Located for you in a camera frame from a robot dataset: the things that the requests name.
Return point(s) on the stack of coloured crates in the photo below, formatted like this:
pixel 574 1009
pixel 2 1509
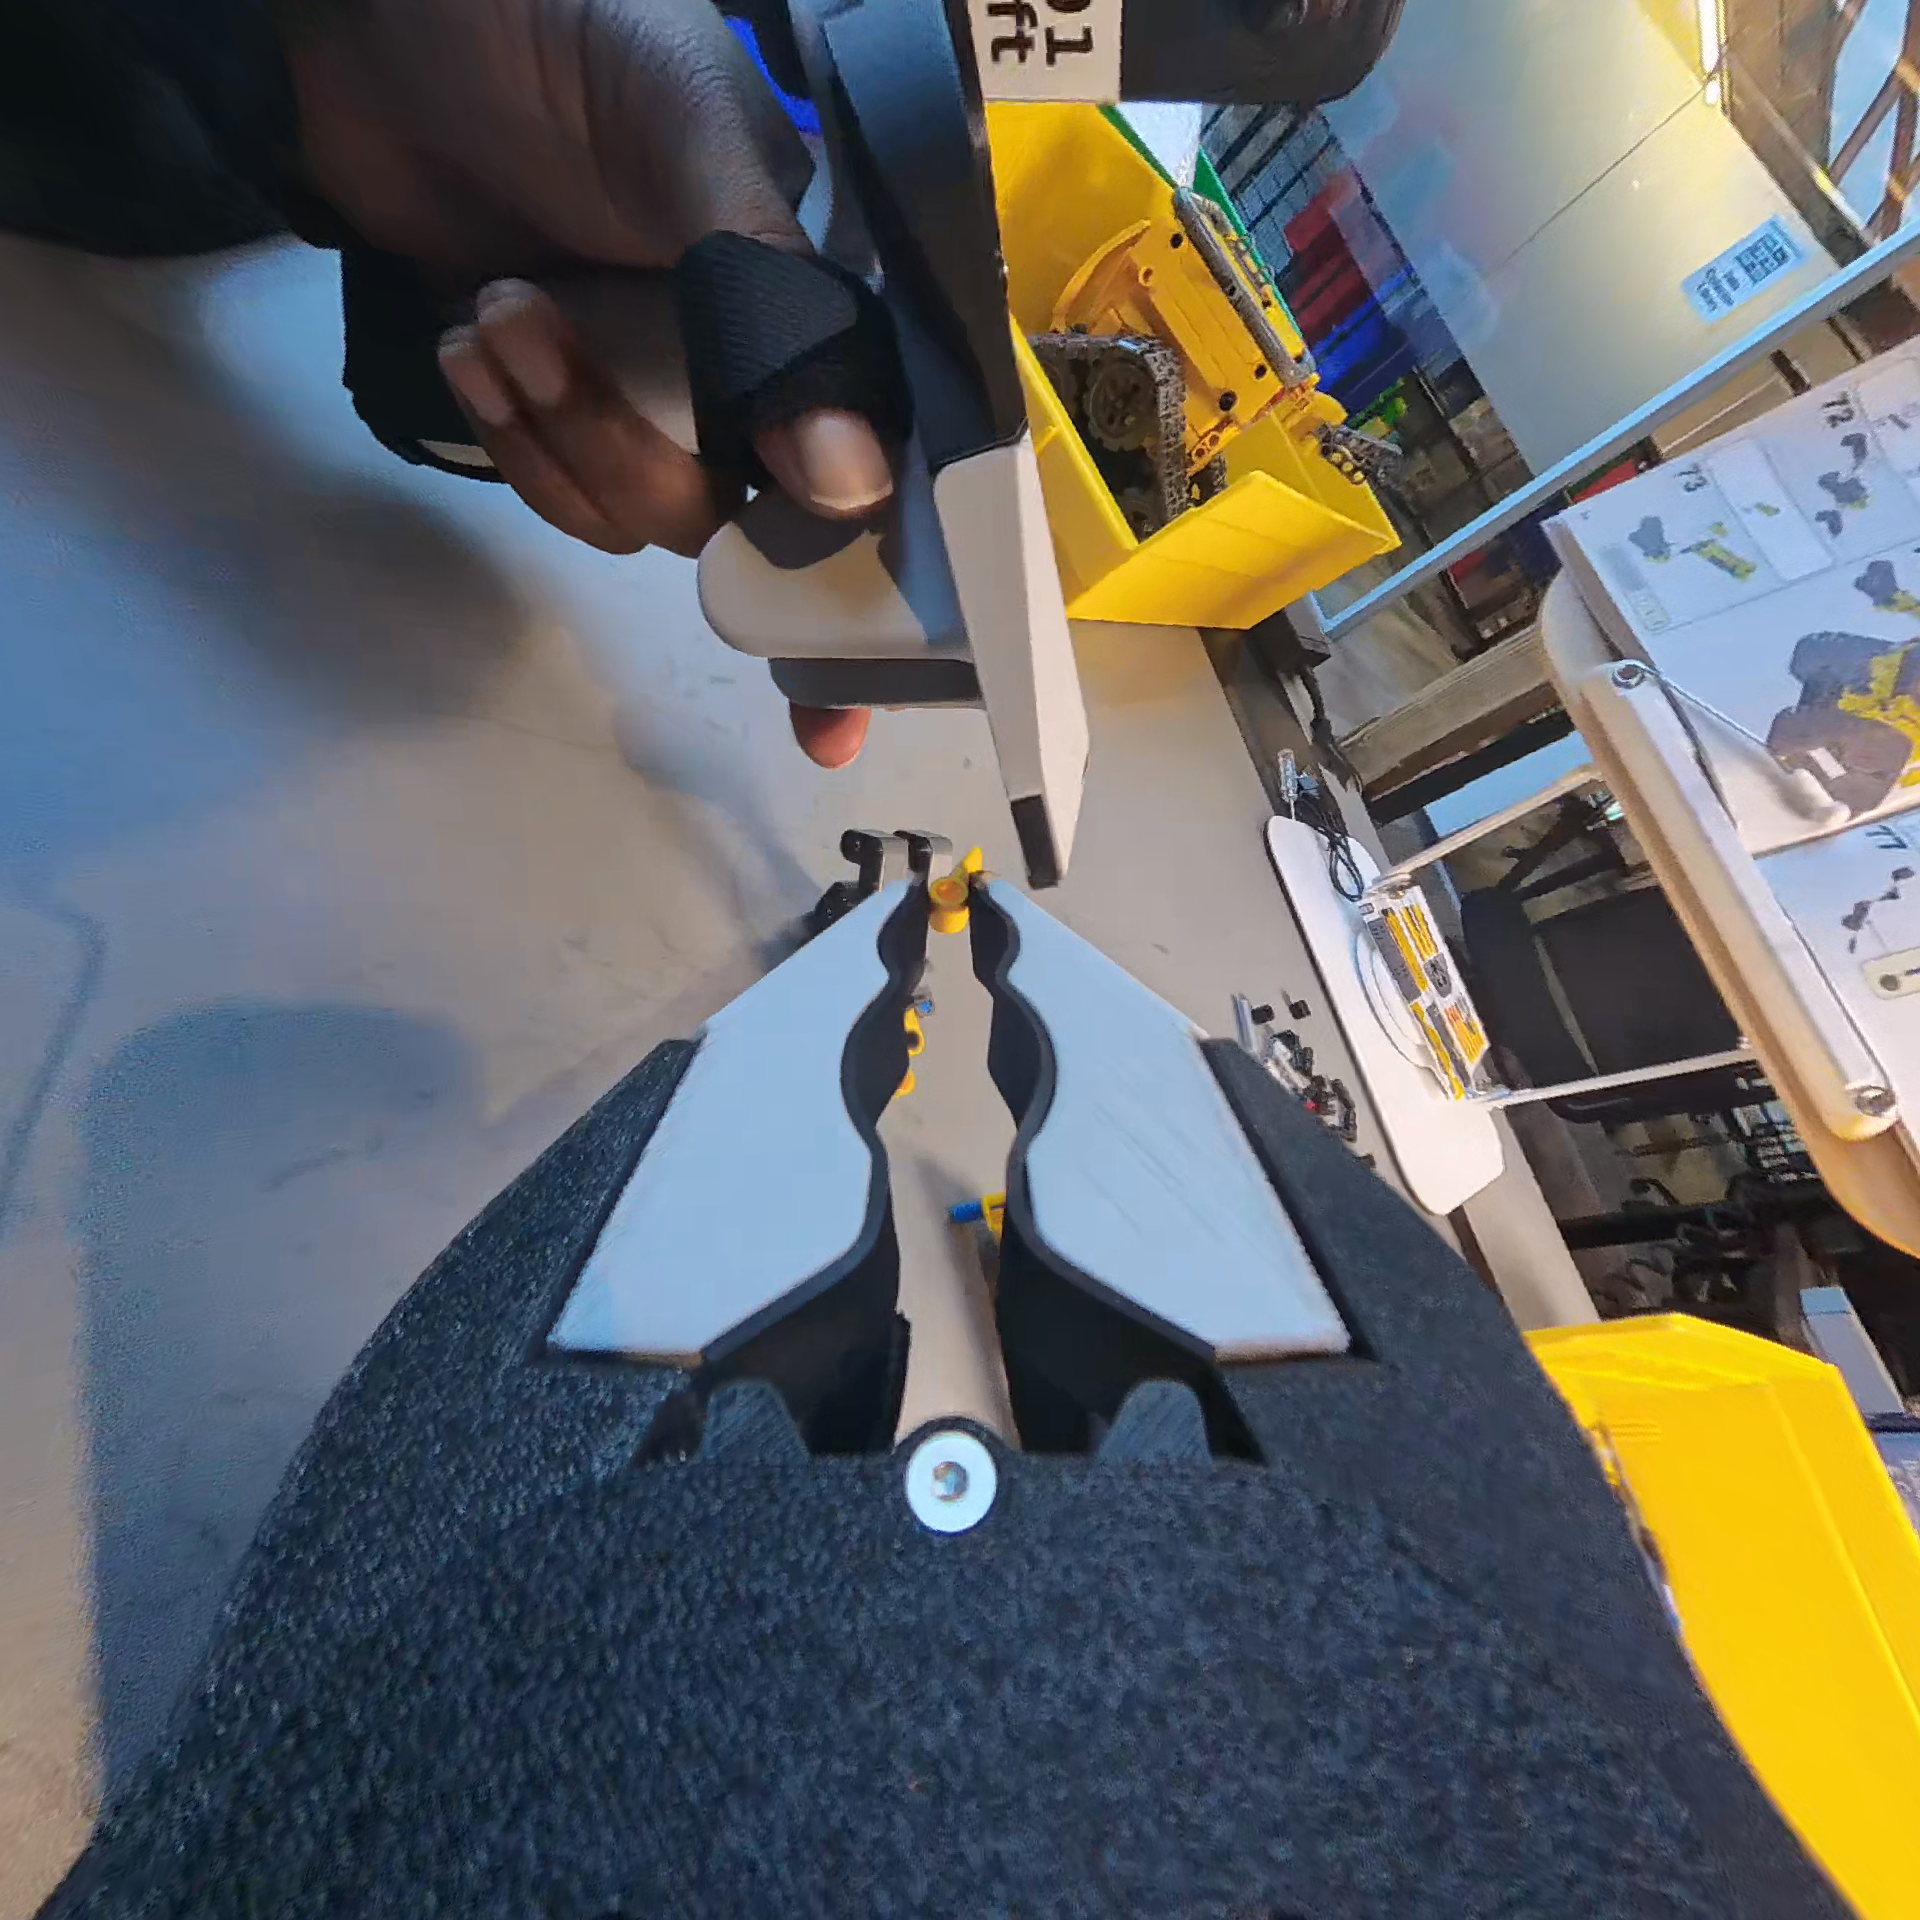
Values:
pixel 1321 270

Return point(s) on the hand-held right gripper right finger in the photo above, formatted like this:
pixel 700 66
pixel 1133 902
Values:
pixel 1172 1185

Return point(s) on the yellow plastic parts bin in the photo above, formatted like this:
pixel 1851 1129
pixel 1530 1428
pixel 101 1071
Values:
pixel 1771 1575

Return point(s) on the clear stand with yellow card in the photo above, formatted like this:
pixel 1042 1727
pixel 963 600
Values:
pixel 1426 975

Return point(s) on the white sticker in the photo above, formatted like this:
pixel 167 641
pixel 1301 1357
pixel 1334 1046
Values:
pixel 1740 270

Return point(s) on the cream book stand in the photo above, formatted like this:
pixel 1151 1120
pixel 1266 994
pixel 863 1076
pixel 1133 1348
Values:
pixel 1695 839

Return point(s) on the yellow tracked brick vehicle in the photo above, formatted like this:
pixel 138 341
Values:
pixel 1141 406

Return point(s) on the instruction manual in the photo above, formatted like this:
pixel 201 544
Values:
pixel 1724 494

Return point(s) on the grey desk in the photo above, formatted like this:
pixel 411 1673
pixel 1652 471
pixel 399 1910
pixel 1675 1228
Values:
pixel 377 750

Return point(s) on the person's left hand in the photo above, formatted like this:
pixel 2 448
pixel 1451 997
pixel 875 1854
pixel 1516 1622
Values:
pixel 570 149

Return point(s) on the pile of small brick pins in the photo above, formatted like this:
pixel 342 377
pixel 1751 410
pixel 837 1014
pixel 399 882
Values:
pixel 1307 1065

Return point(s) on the person's left forearm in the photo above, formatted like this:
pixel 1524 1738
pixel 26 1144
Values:
pixel 121 120

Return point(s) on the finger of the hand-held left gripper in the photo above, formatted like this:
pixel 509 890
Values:
pixel 1027 646

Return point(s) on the grey and yellow brick assembly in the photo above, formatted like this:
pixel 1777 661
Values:
pixel 879 858

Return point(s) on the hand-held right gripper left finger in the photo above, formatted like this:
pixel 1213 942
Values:
pixel 751 1185

